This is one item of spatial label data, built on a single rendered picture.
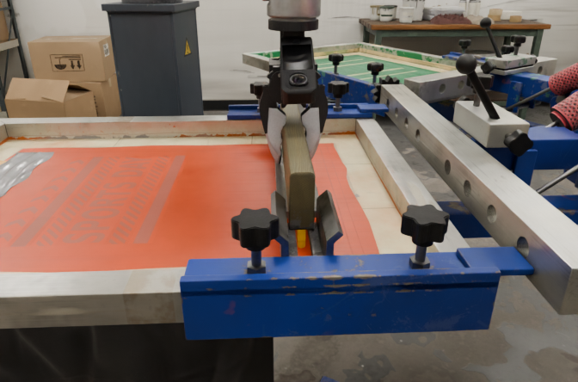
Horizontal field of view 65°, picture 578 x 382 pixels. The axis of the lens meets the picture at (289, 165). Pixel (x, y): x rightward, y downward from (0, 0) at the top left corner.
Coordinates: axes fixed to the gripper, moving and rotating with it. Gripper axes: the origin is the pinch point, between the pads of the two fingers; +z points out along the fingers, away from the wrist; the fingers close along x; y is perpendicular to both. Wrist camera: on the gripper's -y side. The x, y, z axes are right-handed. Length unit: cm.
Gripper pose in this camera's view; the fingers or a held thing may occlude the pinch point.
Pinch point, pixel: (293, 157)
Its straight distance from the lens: 69.8
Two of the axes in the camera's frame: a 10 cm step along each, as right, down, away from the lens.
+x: -10.0, 0.2, -0.4
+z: 0.0, 9.2, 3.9
